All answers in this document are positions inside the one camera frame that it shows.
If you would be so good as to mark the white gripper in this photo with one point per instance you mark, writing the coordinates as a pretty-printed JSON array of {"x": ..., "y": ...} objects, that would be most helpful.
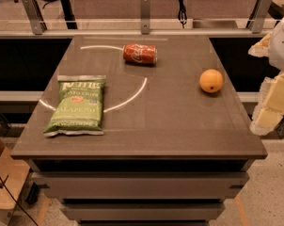
[{"x": 281, "y": 49}]

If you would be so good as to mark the red coke can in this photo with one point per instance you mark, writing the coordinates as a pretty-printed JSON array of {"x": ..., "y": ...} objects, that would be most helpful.
[{"x": 139, "y": 53}]

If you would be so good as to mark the orange fruit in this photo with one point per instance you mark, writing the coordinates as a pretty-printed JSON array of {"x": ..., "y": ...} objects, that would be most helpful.
[{"x": 211, "y": 81}]

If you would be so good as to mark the green jalapeno chips bag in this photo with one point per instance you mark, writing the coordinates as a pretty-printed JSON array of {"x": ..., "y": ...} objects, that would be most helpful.
[{"x": 80, "y": 107}]

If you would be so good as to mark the grey drawer cabinet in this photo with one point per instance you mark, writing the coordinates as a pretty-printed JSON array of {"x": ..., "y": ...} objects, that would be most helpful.
[{"x": 142, "y": 198}]

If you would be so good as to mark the wooden box at left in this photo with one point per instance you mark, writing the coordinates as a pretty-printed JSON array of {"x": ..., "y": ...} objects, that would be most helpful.
[{"x": 13, "y": 174}]

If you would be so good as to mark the right metal rail bracket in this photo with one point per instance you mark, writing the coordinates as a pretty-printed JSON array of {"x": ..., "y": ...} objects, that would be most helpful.
[{"x": 260, "y": 14}]

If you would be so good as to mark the metal rail bracket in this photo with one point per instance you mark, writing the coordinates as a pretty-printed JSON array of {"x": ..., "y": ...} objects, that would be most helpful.
[
  {"x": 260, "y": 14},
  {"x": 32, "y": 11},
  {"x": 145, "y": 16}
]

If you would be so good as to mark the middle metal rail bracket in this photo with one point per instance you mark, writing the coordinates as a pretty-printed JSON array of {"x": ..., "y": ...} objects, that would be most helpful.
[{"x": 145, "y": 16}]

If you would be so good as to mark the left metal rail bracket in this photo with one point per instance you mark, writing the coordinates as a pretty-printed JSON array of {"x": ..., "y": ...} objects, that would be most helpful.
[{"x": 32, "y": 11}]

